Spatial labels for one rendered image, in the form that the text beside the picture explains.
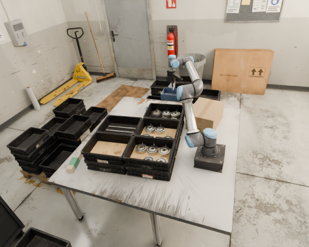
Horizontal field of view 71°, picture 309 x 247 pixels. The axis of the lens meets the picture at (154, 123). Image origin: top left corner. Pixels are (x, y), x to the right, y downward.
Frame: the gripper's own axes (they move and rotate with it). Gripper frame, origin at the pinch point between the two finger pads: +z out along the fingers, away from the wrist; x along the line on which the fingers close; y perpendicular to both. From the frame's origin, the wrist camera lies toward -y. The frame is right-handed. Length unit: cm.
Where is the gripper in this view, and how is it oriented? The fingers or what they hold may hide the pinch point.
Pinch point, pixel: (173, 89)
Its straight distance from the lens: 234.1
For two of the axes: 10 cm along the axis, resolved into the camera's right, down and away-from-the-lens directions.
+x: -3.7, 4.6, -8.1
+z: 0.3, 8.8, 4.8
